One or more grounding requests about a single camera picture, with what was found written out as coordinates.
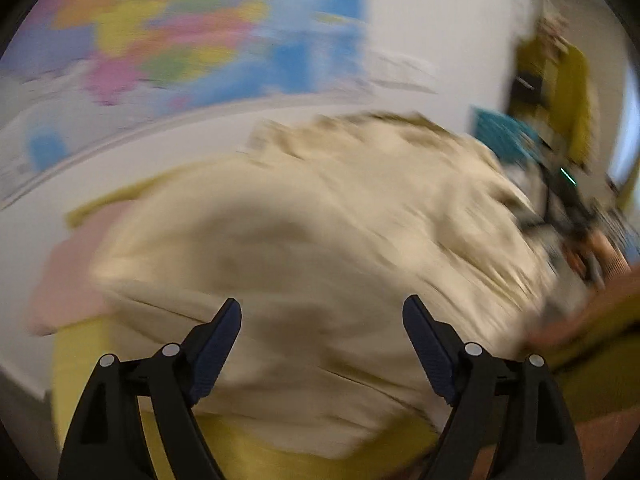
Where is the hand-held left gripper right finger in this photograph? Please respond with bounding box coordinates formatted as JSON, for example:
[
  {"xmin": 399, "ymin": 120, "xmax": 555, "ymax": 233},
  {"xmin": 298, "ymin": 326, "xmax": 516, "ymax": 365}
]
[{"xmin": 403, "ymin": 295, "xmax": 586, "ymax": 480}]

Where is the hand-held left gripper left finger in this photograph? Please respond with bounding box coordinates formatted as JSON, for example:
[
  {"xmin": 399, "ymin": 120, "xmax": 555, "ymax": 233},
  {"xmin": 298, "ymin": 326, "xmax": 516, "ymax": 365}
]
[{"xmin": 57, "ymin": 298, "xmax": 243, "ymax": 480}]

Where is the cream large garment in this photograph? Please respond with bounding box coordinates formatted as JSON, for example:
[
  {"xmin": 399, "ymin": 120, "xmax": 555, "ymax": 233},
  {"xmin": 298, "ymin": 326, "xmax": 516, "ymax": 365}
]
[{"xmin": 92, "ymin": 112, "xmax": 561, "ymax": 461}]

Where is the teal plastic basket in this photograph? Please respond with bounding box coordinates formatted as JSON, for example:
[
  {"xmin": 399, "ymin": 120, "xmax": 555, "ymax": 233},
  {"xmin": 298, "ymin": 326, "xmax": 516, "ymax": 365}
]
[{"xmin": 472, "ymin": 105, "xmax": 543, "ymax": 166}]

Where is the yellow hanging cloth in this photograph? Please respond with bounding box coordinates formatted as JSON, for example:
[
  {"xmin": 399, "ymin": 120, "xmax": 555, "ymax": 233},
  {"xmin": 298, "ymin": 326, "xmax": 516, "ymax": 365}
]
[{"xmin": 515, "ymin": 35, "xmax": 598, "ymax": 173}]

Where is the black box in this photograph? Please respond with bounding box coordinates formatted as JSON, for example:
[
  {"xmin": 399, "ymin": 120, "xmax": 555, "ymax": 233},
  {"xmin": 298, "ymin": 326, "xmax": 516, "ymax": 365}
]
[{"xmin": 509, "ymin": 74, "xmax": 543, "ymax": 111}]

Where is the yellow blanket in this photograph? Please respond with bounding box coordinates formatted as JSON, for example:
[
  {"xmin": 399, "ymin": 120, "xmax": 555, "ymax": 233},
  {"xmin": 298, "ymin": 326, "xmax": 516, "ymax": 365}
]
[{"xmin": 50, "ymin": 167, "xmax": 446, "ymax": 480}]

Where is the pink-brown cloth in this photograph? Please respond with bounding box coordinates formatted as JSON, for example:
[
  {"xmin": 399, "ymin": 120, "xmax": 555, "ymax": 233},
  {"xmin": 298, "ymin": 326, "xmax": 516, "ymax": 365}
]
[{"xmin": 525, "ymin": 310, "xmax": 601, "ymax": 350}]

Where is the pink cloth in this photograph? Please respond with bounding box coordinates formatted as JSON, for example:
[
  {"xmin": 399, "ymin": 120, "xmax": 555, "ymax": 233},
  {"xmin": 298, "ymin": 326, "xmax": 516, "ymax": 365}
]
[{"xmin": 30, "ymin": 202, "xmax": 146, "ymax": 336}]

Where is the yellow-green cushion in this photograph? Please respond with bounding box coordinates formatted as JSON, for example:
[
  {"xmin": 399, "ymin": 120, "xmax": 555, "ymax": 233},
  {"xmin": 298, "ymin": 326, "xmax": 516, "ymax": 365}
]
[{"xmin": 550, "ymin": 305, "xmax": 640, "ymax": 426}]

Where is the colourful wall map poster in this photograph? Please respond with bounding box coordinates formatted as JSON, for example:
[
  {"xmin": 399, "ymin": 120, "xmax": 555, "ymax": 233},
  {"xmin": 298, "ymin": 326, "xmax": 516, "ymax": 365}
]
[{"xmin": 0, "ymin": 0, "xmax": 441, "ymax": 211}]

